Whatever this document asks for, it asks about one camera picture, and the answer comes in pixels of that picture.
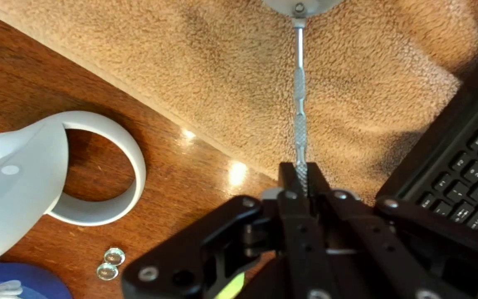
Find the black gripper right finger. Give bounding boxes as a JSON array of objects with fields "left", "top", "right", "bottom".
[{"left": 310, "top": 163, "right": 478, "bottom": 299}]

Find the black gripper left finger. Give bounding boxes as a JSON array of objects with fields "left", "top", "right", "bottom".
[{"left": 120, "top": 163, "right": 336, "bottom": 299}]

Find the metal spatula orange handle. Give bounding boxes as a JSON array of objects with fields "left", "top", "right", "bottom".
[{"left": 261, "top": 0, "right": 341, "bottom": 193}]

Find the black computer keyboard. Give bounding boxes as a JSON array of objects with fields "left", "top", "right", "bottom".
[{"left": 376, "top": 65, "right": 478, "bottom": 231}]

